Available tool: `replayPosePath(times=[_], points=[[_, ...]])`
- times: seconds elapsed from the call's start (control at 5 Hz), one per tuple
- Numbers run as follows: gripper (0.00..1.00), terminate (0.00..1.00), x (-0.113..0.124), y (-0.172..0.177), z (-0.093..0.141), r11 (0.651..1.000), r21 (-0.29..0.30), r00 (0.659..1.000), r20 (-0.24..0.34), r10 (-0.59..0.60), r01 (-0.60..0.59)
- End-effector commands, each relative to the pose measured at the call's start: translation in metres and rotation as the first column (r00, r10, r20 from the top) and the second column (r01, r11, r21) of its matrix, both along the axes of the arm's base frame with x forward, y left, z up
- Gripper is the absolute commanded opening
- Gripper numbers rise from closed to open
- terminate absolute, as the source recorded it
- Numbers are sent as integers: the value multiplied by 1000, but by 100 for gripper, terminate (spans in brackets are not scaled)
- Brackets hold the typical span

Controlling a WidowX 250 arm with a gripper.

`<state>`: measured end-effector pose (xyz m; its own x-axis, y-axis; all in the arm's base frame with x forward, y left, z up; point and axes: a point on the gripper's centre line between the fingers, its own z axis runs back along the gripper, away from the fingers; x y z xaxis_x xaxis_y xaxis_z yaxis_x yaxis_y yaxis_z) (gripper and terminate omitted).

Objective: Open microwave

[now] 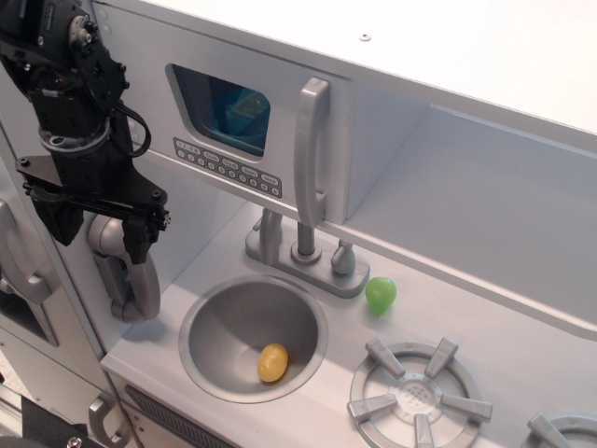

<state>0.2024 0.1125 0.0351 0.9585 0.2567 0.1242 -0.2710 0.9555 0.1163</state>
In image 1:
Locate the blue plastic bowl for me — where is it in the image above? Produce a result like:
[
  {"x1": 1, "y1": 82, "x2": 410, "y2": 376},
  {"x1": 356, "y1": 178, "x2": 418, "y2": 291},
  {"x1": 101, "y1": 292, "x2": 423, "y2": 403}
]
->
[{"x1": 211, "y1": 88, "x2": 271, "y2": 152}]

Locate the grey fridge door handle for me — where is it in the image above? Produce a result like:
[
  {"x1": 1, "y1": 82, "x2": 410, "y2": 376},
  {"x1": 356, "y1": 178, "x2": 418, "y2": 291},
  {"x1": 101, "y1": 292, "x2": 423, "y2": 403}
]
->
[{"x1": 1, "y1": 201, "x2": 51, "y2": 304}]

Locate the grey microwave door handle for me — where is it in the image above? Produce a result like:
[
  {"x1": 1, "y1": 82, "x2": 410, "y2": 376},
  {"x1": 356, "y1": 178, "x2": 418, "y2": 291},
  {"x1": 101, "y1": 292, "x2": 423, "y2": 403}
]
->
[{"x1": 293, "y1": 77, "x2": 330, "y2": 228}]

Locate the grey toy telephone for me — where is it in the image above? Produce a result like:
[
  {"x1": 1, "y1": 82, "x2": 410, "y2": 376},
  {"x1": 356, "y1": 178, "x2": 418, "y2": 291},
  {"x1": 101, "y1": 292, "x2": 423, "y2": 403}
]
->
[{"x1": 88, "y1": 215, "x2": 160, "y2": 325}]

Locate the yellow plastic lemon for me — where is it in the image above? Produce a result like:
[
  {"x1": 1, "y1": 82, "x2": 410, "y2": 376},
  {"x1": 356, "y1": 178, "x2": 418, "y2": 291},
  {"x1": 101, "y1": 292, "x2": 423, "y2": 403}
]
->
[{"x1": 257, "y1": 343, "x2": 289, "y2": 383}]

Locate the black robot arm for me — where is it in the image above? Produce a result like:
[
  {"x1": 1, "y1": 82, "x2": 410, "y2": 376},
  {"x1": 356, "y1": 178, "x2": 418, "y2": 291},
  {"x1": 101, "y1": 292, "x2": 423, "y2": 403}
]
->
[{"x1": 1, "y1": 1, "x2": 170, "y2": 264}]

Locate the round metal sink bowl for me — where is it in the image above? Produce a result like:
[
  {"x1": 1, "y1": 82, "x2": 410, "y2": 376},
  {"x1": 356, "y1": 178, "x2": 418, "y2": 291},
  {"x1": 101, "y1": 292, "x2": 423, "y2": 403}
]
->
[{"x1": 178, "y1": 275, "x2": 328, "y2": 403}]

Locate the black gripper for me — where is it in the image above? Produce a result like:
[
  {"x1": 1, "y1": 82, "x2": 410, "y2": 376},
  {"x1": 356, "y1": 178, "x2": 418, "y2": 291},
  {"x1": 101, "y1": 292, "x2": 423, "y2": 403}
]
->
[{"x1": 16, "y1": 140, "x2": 170, "y2": 264}]

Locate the white toy microwave door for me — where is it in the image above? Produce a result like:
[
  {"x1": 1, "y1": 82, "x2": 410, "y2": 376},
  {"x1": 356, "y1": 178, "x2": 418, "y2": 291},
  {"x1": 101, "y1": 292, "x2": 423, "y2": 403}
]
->
[{"x1": 93, "y1": 1, "x2": 354, "y2": 226}]

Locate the grey oven door handle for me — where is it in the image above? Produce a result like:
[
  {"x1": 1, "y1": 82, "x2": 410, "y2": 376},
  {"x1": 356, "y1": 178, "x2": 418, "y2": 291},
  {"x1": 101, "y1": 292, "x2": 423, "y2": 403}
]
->
[{"x1": 88, "y1": 397, "x2": 130, "y2": 448}]

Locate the green plastic pear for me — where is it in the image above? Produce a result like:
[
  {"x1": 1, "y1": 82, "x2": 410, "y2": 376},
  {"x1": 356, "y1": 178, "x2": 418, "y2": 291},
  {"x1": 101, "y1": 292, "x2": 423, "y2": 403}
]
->
[{"x1": 365, "y1": 277, "x2": 397, "y2": 316}]

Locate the grey toy faucet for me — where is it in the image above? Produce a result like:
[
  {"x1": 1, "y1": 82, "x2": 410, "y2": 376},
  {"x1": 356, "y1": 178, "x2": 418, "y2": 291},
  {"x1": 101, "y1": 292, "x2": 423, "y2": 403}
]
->
[{"x1": 245, "y1": 209, "x2": 370, "y2": 299}]

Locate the grey toy stove burner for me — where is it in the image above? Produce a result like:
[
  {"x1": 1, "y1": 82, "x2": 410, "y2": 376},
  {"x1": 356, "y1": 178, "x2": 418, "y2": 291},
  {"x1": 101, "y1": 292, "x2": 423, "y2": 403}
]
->
[{"x1": 347, "y1": 337, "x2": 493, "y2": 447}]

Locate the white toy kitchen cabinet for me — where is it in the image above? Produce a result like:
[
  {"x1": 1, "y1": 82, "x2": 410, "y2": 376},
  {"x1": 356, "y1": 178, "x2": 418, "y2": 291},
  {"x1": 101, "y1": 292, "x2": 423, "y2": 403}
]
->
[{"x1": 0, "y1": 0, "x2": 597, "y2": 448}]

